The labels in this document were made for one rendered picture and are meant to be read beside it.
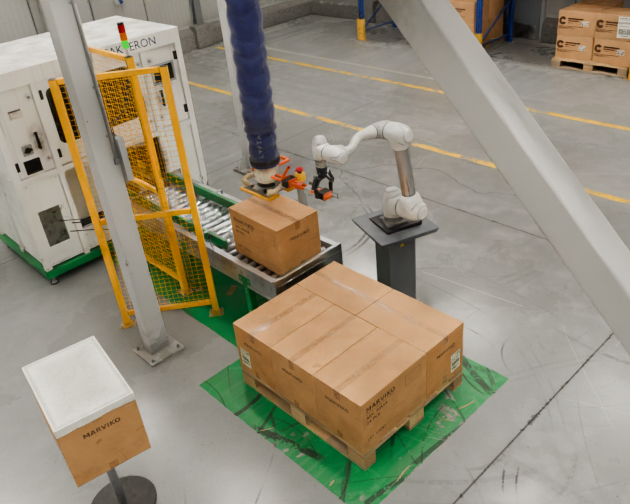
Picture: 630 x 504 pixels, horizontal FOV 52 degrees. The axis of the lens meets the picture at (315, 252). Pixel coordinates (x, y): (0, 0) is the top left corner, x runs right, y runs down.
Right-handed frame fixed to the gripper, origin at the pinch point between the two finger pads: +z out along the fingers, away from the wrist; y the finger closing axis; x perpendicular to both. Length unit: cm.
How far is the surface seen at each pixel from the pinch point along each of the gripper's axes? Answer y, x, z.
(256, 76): 6, -50, -75
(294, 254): 10, -29, 56
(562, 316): -129, 119, 125
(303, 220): -2.6, -28.3, 32.1
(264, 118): 5, -48, -46
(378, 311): 9, 53, 70
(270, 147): 2, -49, -23
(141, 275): 103, -93, 52
